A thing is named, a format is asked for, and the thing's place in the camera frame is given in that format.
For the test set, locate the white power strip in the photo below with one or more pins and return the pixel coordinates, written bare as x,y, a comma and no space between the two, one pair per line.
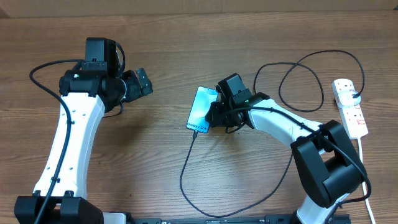
352,117

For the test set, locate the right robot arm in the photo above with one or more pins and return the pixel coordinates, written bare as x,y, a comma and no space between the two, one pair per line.
327,163

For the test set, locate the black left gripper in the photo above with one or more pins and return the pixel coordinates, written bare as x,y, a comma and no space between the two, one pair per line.
135,89

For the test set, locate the white charger plug adapter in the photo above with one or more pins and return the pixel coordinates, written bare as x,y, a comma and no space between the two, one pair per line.
348,98

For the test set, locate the blue Galaxy smartphone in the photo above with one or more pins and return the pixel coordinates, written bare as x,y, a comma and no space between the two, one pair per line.
203,99

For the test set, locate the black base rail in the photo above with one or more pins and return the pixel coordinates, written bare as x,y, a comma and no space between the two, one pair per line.
211,220

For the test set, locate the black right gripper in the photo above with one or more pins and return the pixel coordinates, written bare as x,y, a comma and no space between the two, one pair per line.
216,119

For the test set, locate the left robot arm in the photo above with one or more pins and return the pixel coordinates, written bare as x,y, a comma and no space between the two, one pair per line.
87,92

